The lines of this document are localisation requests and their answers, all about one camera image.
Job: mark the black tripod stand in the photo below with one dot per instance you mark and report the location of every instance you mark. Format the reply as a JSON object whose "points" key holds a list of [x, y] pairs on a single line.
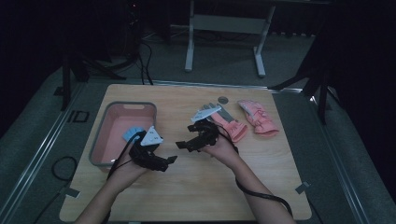
{"points": [[66, 87]]}

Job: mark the pink and grey ski glove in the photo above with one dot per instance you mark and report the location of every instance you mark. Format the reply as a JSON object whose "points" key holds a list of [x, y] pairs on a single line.
{"points": [[233, 129]]}

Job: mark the short metal floor rail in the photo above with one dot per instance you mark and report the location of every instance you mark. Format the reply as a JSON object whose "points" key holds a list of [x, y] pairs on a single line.
{"points": [[186, 82]]}

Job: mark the dark equipment rack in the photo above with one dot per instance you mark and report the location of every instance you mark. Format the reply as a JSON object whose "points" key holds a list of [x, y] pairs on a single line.
{"points": [[134, 31]]}

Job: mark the black angled stand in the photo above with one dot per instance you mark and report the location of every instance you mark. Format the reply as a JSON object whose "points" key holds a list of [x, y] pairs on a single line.
{"points": [[323, 102]]}

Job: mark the white metal desk frame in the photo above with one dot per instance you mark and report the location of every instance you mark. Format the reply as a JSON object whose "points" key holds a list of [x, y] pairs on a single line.
{"points": [[230, 24]]}

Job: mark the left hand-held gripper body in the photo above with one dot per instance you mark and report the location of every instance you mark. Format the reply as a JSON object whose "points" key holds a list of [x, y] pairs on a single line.
{"points": [[144, 154]]}

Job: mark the pink plastic basin grey rim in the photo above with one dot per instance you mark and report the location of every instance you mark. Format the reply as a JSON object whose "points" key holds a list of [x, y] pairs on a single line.
{"points": [[116, 124]]}

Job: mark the grey tape piece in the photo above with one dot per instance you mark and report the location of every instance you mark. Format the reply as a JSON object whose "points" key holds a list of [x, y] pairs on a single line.
{"points": [[302, 187], [72, 192]]}

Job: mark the person's right hand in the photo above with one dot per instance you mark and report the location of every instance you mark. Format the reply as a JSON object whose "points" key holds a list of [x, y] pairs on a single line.
{"points": [[225, 152]]}

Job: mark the blue dotted knit glove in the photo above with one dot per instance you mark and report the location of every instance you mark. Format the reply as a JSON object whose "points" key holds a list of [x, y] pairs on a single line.
{"points": [[132, 133]]}

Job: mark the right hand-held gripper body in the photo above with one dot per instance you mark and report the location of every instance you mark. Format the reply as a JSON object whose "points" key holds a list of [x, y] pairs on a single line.
{"points": [[208, 133]]}

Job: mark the person's left hand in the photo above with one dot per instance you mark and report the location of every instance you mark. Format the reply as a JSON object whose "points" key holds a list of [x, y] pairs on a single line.
{"points": [[129, 174]]}

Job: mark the black tape marks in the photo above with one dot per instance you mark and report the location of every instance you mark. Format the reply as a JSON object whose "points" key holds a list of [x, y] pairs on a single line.
{"points": [[70, 116]]}

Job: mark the long metal floor rail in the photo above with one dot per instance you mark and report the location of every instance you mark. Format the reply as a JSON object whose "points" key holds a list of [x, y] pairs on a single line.
{"points": [[40, 146], [342, 174]]}

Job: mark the grey round sticker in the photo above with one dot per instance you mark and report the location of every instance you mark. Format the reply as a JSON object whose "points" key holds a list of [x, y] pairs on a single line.
{"points": [[223, 100]]}

